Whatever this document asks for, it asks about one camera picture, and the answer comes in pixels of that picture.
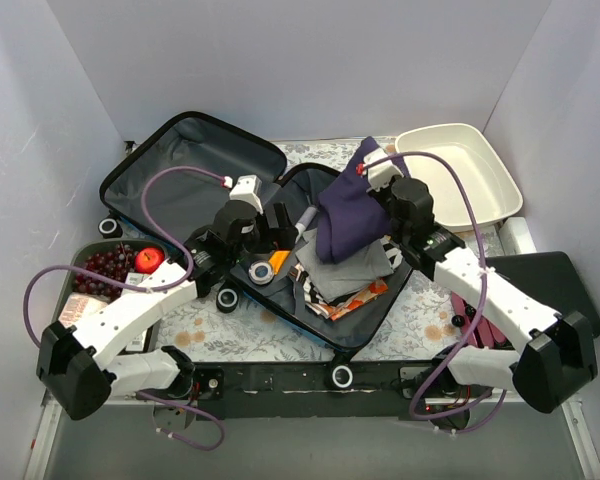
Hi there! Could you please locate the blue fish-print suitcase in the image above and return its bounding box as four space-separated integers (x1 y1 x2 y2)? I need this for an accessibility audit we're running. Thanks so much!
97 110 415 390

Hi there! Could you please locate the dark purple garment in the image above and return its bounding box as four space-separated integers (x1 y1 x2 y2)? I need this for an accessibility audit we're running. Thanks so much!
316 137 390 264

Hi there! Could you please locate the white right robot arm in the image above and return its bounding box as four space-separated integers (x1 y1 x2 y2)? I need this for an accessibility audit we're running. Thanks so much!
387 178 598 413

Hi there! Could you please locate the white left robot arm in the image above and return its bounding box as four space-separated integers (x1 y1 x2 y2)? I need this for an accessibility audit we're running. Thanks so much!
36 200 298 420

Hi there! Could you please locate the grey folded garment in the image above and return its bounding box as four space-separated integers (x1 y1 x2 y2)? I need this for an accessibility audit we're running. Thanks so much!
293 239 396 305

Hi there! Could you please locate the black white striped cloth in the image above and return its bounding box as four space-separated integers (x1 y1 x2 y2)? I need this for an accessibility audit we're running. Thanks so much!
287 234 406 306

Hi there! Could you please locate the cream plastic basin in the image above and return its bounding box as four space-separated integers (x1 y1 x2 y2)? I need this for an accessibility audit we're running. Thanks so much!
394 123 523 232

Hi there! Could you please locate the orange floral cloth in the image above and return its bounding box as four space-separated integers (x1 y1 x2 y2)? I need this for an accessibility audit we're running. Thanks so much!
304 279 389 321

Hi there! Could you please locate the red apple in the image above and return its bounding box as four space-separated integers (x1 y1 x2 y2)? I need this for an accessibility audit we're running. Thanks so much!
134 247 165 274

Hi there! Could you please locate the white device at right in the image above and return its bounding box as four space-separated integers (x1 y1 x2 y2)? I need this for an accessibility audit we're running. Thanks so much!
498 217 537 255

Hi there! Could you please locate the floral fern table mat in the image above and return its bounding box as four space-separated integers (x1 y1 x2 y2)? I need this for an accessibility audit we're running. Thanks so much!
149 138 505 362

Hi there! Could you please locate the white small box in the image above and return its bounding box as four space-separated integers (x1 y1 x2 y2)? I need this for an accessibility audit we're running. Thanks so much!
124 272 148 292

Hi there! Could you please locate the dark red grape bunch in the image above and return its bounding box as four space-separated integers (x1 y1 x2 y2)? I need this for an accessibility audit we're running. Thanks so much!
72 245 137 301

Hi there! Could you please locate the black storage box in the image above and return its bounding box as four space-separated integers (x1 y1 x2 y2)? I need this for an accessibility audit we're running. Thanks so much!
486 251 600 339

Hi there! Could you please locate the pink patterned packet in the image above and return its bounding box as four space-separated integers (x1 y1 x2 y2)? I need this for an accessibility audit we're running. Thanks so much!
58 293 108 328

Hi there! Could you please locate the dark green tray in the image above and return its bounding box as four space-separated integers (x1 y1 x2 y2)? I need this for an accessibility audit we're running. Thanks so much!
46 238 174 375

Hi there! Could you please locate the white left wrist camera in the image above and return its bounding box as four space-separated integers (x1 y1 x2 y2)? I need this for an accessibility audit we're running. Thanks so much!
222 175 263 213

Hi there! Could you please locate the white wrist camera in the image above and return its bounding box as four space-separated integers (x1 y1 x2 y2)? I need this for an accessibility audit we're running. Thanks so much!
222 175 263 213
356 160 406 192

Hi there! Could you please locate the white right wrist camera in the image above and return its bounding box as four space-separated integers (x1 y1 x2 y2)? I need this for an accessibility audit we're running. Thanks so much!
356 160 406 192

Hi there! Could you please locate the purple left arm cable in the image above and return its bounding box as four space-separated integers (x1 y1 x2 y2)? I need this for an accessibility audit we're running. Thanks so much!
22 165 229 451

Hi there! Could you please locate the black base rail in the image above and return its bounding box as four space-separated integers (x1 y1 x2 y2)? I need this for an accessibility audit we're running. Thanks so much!
134 359 491 421

